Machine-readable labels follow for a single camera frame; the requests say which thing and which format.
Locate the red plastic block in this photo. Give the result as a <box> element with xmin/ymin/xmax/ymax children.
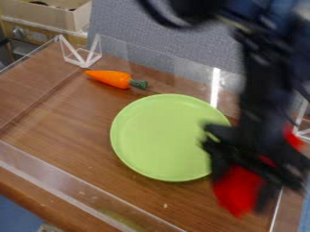
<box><xmin>213</xmin><ymin>132</ymin><xmax>304</xmax><ymax>218</ymax></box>

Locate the cardboard box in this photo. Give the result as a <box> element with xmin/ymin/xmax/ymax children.
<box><xmin>0</xmin><ymin>0</ymin><xmax>93</xmax><ymax>32</ymax></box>

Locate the clear acrylic tray wall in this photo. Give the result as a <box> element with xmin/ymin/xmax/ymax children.
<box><xmin>0</xmin><ymin>33</ymin><xmax>310</xmax><ymax>232</ymax></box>

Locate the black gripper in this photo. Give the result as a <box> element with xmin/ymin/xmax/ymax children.
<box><xmin>201</xmin><ymin>117</ymin><xmax>310</xmax><ymax>213</ymax></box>

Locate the green plate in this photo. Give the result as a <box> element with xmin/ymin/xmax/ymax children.
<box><xmin>110</xmin><ymin>94</ymin><xmax>230</xmax><ymax>182</ymax></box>

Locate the orange toy carrot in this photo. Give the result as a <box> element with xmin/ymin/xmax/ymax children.
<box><xmin>85</xmin><ymin>70</ymin><xmax>149</xmax><ymax>90</ymax></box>

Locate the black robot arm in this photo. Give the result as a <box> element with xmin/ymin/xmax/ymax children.
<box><xmin>137</xmin><ymin>0</ymin><xmax>310</xmax><ymax>217</ymax></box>

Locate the clear acrylic corner bracket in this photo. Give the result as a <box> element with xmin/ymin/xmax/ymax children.
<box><xmin>58</xmin><ymin>35</ymin><xmax>102</xmax><ymax>68</ymax></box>

